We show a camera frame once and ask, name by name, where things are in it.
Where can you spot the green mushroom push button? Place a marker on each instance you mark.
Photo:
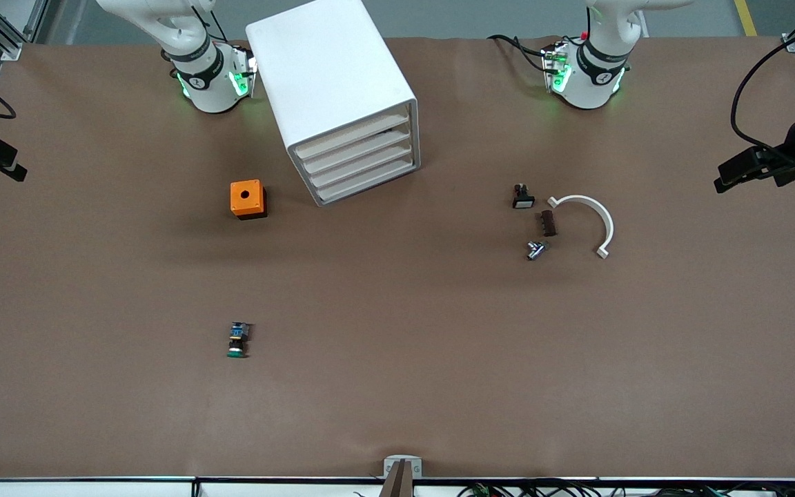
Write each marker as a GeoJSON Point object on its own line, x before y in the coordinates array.
{"type": "Point", "coordinates": [237, 339]}

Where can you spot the white plastic drawer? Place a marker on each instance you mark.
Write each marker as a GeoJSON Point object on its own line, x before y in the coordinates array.
{"type": "Point", "coordinates": [363, 166]}
{"type": "Point", "coordinates": [352, 137]}
{"type": "Point", "coordinates": [370, 179]}
{"type": "Point", "coordinates": [352, 152]}

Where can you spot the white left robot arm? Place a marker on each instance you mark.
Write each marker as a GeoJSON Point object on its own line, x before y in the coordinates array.
{"type": "Point", "coordinates": [587, 93]}

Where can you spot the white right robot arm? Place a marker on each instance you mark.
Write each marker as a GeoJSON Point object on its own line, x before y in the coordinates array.
{"type": "Point", "coordinates": [211, 96]}

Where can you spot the white drawer cabinet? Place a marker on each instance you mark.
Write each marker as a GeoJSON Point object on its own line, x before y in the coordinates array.
{"type": "Point", "coordinates": [328, 69]}

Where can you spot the brown terminal block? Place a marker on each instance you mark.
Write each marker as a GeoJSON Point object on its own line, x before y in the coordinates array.
{"type": "Point", "coordinates": [547, 223]}

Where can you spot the silver metal fitting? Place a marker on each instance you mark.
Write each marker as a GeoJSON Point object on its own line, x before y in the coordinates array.
{"type": "Point", "coordinates": [535, 250]}

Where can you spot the orange box with hole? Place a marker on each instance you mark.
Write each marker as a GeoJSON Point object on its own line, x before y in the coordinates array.
{"type": "Point", "coordinates": [246, 195]}

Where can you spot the brown table mat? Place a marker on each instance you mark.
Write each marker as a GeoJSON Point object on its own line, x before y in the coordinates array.
{"type": "Point", "coordinates": [397, 345]}

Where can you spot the white curved bracket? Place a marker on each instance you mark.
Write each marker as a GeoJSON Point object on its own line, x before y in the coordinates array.
{"type": "Point", "coordinates": [580, 199]}

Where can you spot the black switch white face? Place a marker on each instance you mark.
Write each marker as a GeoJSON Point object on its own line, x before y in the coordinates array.
{"type": "Point", "coordinates": [522, 198]}

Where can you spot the white table edge rail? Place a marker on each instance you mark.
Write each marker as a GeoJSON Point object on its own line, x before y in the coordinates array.
{"type": "Point", "coordinates": [94, 489]}

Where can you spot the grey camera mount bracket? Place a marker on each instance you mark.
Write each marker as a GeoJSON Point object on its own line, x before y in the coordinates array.
{"type": "Point", "coordinates": [402, 469]}

